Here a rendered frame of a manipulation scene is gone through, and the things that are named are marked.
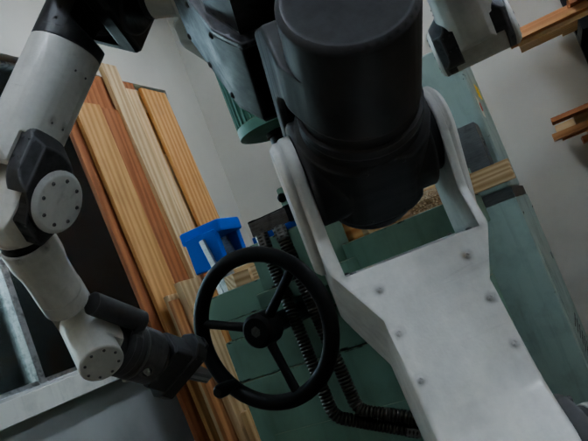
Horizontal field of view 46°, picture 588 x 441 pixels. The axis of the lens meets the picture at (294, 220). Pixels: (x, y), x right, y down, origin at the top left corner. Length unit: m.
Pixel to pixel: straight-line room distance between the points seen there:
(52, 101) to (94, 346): 0.34
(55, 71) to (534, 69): 3.09
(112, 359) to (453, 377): 0.56
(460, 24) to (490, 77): 2.70
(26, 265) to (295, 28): 0.52
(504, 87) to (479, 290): 3.14
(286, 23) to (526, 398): 0.36
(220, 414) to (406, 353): 2.16
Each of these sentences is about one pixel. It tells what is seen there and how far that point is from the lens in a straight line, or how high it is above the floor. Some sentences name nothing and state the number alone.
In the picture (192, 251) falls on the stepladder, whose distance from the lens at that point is 2.29.
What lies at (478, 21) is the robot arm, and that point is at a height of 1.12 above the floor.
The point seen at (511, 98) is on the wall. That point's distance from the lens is 3.73.
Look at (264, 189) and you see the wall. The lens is 4.05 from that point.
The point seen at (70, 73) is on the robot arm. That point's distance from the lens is 0.89.
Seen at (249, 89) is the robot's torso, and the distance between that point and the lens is 0.78.
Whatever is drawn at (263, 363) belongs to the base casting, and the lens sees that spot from 1.44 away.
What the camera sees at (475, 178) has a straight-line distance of 1.37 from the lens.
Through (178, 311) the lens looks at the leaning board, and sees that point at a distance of 2.74.
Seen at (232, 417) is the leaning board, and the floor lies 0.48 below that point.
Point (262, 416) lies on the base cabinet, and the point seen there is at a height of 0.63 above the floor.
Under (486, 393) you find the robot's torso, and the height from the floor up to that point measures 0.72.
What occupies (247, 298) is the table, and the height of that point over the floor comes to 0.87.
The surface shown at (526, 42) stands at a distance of 3.34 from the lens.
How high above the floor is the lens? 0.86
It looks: 5 degrees up
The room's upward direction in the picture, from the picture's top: 21 degrees counter-clockwise
